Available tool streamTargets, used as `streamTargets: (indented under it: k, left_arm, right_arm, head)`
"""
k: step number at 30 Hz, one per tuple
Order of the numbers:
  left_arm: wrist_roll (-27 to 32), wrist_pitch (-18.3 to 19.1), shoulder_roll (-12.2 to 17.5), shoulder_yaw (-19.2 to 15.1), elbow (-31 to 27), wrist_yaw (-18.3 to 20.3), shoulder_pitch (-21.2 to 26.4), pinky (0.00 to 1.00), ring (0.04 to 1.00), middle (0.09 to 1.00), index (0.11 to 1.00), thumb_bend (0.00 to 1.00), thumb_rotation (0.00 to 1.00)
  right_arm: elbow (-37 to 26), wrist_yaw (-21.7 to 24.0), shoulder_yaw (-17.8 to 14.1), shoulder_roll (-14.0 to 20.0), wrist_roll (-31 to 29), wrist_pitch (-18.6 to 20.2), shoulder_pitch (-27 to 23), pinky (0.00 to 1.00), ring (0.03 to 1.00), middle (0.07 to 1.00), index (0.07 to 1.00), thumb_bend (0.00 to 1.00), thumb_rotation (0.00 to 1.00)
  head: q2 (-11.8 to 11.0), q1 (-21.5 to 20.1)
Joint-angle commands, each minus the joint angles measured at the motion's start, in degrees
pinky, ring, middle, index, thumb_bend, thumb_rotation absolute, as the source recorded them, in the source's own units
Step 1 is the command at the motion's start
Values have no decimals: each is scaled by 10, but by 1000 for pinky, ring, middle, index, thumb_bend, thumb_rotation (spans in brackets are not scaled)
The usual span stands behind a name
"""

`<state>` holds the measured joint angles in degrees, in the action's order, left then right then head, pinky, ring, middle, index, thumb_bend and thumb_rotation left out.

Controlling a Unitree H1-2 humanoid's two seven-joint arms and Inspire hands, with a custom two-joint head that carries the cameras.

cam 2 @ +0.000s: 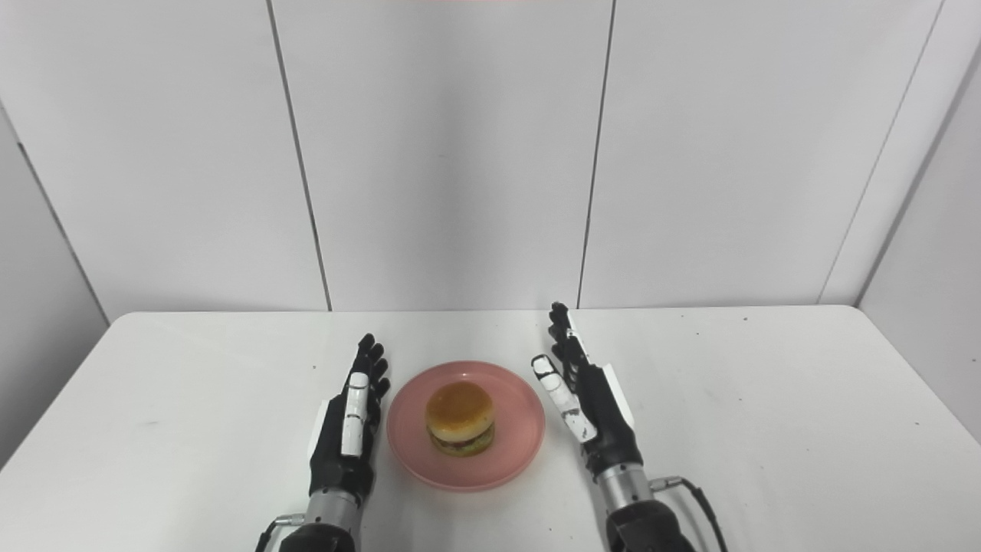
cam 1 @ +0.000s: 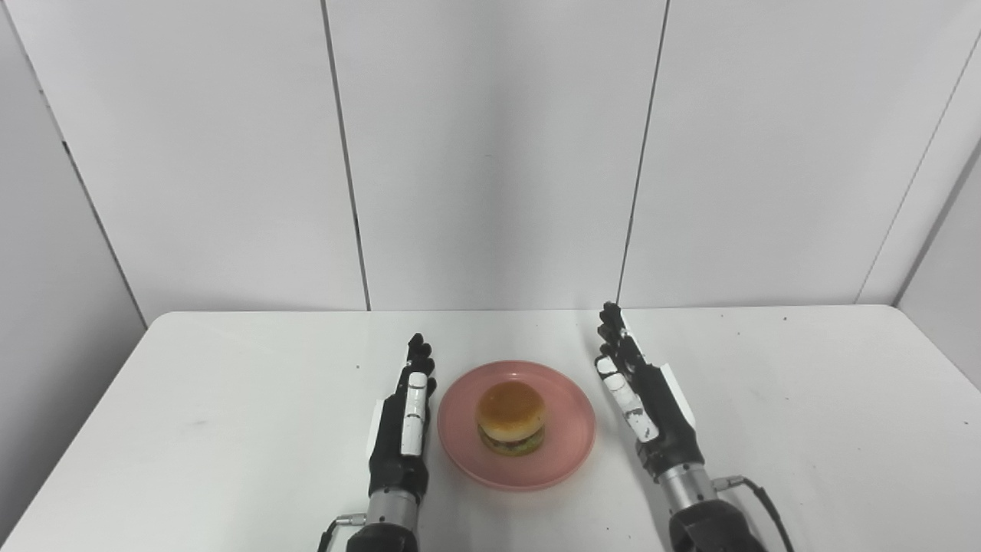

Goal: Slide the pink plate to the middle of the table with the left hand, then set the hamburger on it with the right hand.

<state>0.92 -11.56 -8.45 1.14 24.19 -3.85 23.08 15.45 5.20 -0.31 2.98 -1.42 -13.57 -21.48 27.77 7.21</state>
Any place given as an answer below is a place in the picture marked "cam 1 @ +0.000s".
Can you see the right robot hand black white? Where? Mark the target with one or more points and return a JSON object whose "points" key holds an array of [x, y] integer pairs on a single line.
{"points": [[651, 414]]}

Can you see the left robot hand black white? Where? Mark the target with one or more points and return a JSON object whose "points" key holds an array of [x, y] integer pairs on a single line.
{"points": [[402, 437]]}

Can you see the pink round plate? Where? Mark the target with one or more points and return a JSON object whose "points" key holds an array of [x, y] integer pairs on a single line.
{"points": [[563, 452]]}

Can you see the toy hamburger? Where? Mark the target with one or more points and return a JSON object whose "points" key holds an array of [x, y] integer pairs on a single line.
{"points": [[511, 418]]}

